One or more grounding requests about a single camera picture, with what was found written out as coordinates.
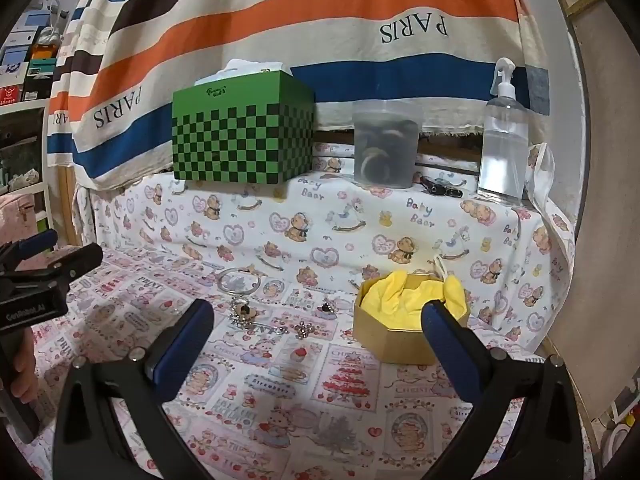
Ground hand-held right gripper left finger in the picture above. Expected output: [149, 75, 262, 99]
[52, 299, 216, 480]

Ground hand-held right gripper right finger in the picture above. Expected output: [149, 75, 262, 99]
[420, 301, 586, 480]

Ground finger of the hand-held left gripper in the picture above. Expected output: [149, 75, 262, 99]
[0, 229, 60, 273]
[30, 243, 104, 284]

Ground gold octagonal box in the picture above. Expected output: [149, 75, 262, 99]
[352, 272, 471, 366]

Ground yellow cloth pouch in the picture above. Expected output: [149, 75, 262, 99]
[360, 254, 469, 334]

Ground dark stone ring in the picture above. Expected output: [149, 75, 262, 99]
[230, 299, 259, 329]

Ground silver bangle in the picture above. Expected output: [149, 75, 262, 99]
[215, 267, 265, 297]

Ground person's left hand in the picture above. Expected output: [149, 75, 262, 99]
[0, 342, 40, 402]

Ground pink bag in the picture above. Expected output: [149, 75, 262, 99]
[0, 192, 39, 257]

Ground strawberry print cloth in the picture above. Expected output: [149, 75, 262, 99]
[15, 249, 597, 480]

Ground black hair clips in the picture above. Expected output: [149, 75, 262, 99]
[414, 172, 464, 199]

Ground bear print cloth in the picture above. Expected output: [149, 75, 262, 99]
[74, 141, 577, 357]

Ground shelf with storage boxes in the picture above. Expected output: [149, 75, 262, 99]
[0, 0, 69, 202]

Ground clear spray bottle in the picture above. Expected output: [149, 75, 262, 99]
[476, 57, 531, 207]

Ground green checkered tissue box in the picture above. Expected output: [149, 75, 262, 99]
[172, 70, 316, 185]

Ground round wooden board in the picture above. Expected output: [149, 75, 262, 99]
[544, 5, 640, 423]

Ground translucent plastic jar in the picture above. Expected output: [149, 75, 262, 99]
[352, 98, 421, 190]

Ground white tissue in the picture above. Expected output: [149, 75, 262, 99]
[220, 58, 292, 77]

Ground striped printed cloth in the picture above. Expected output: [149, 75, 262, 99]
[47, 0, 551, 192]

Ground bundle of dark hair ties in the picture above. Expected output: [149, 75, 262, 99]
[357, 119, 417, 182]

